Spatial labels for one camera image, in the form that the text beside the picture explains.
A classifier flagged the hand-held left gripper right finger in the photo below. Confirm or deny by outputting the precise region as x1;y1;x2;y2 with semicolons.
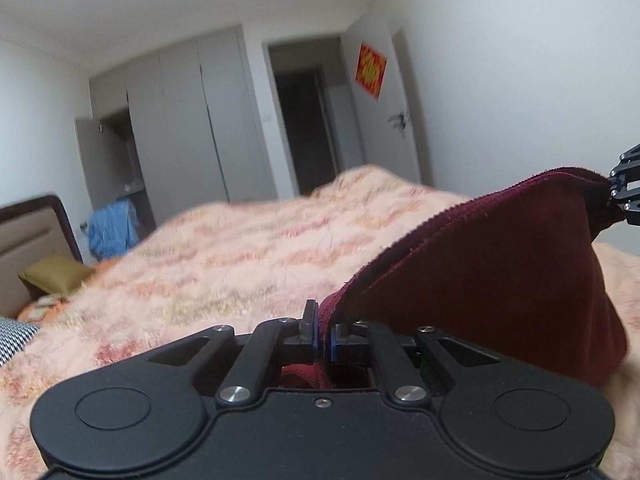
323;319;502;407

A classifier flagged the white room door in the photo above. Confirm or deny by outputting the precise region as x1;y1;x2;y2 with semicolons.
340;27;436;189

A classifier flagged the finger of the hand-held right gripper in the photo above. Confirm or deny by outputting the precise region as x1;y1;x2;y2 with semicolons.
608;142;640;189
606;184;640;227

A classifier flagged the pink floral blanket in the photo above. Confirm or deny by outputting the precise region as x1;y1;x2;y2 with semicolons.
0;164;640;480

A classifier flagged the houndstooth patterned pillow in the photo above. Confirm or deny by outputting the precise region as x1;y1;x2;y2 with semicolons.
0;316;41;369

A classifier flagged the beige padded bed headboard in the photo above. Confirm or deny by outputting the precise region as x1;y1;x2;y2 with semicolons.
0;194;84;319

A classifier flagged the black door handle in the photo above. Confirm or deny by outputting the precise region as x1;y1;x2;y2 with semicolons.
389;110;414;139

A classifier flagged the red diamond door decoration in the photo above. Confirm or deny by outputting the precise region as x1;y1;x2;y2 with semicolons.
355;42;389;101

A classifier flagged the olive green pillow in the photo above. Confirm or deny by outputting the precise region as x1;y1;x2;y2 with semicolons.
17;255;96;296

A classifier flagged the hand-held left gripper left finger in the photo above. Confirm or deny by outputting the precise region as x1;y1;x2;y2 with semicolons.
145;300;321;409

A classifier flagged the dark red long-sleeved sweater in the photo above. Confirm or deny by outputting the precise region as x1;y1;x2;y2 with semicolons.
280;165;629;392

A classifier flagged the open doorway frame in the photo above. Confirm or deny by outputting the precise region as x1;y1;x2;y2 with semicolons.
262;35;352;197

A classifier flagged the blue garment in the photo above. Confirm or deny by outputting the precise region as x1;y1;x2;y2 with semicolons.
87;196;141;261

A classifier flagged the grey built-in wardrobe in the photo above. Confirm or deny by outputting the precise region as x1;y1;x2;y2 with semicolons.
75;25;279;222

